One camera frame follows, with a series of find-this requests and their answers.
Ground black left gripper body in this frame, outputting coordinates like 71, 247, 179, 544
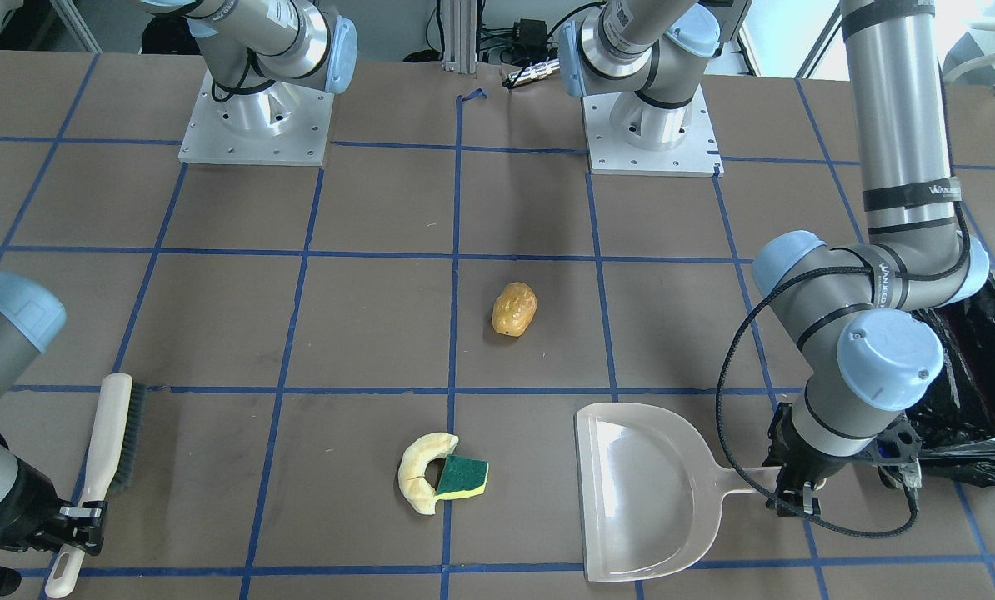
763, 402, 923, 491

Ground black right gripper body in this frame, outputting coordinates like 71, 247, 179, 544
0, 423, 65, 576

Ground beige hand brush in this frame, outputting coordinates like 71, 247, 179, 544
44, 372, 147, 599

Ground beige plastic dustpan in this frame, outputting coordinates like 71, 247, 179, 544
574, 402, 779, 583

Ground pale yellow crescent peel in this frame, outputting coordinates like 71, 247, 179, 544
396, 432, 460, 516

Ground yellow potato toy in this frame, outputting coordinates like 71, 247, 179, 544
491, 282, 538, 338

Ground green yellow sponge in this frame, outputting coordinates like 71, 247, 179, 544
434, 453, 490, 500

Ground black lined trash bin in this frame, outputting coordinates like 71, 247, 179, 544
906, 276, 995, 488

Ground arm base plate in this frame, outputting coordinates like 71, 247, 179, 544
177, 72, 335, 168
582, 88, 725, 178

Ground aluminium frame post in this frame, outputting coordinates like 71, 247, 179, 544
437, 1, 481, 78

